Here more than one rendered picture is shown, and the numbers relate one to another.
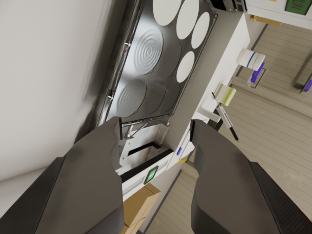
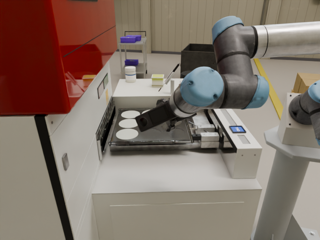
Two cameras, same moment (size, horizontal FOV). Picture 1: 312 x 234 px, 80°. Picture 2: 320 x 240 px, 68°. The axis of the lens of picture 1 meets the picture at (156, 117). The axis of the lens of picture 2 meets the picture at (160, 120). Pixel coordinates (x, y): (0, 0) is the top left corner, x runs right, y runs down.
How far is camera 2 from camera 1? 0.67 m
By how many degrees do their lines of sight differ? 16
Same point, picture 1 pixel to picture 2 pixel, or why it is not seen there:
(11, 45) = (166, 177)
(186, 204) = not seen: hidden behind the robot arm
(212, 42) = (132, 104)
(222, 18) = (118, 105)
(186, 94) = not seen: hidden behind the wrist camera
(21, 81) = (179, 173)
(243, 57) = (131, 79)
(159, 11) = (133, 135)
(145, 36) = (145, 136)
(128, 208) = not seen: outside the picture
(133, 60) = (156, 137)
